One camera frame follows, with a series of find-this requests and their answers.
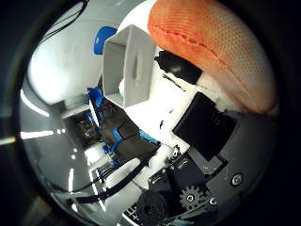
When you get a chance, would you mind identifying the orange plush shrimp toy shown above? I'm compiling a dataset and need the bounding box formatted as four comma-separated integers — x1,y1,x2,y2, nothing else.
147,0,278,115

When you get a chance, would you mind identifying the grey felt container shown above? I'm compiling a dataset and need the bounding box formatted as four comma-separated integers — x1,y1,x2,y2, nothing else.
102,24,158,109

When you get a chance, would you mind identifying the black cable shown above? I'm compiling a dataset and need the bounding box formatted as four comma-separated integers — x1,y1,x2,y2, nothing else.
40,0,90,45

